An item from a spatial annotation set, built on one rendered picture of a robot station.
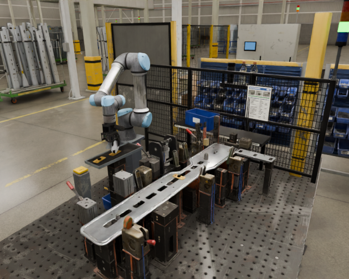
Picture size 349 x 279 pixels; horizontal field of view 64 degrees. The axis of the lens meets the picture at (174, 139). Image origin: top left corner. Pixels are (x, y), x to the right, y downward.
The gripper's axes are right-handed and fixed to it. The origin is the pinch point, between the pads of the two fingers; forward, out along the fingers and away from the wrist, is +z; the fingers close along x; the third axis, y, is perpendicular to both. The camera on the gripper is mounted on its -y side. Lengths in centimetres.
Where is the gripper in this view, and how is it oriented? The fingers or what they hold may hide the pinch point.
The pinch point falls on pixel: (114, 150)
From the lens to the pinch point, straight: 183.2
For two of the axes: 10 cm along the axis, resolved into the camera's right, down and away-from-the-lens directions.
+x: 8.8, 1.7, -4.4
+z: 0.1, 9.3, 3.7
